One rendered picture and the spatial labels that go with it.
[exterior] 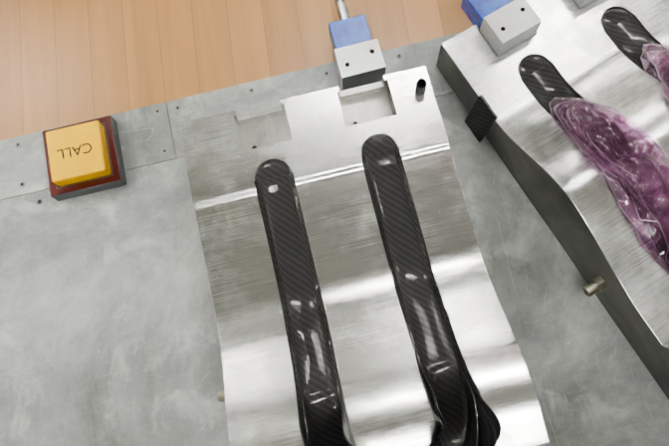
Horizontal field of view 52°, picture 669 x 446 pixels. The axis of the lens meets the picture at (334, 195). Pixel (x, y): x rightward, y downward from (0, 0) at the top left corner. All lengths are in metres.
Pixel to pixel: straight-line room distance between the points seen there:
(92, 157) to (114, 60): 0.14
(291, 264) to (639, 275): 0.33
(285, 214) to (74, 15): 0.39
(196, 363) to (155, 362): 0.04
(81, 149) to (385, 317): 0.38
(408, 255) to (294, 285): 0.11
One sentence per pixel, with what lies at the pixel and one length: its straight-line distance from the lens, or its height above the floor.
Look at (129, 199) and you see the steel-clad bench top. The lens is 0.81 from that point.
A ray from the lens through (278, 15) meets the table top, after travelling 0.86.
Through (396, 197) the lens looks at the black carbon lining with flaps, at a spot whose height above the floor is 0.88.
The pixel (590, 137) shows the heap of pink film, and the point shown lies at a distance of 0.71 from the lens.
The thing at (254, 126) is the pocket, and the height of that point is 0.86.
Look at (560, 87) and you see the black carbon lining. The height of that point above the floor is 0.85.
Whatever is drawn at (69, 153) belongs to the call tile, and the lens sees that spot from 0.80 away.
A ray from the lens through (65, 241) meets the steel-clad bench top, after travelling 0.82.
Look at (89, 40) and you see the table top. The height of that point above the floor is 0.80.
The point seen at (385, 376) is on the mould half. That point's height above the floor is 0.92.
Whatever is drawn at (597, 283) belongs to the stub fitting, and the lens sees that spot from 0.74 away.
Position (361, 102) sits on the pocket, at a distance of 0.73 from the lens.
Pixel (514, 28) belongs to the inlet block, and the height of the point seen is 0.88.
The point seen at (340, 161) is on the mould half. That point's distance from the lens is 0.68.
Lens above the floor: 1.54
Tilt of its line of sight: 75 degrees down
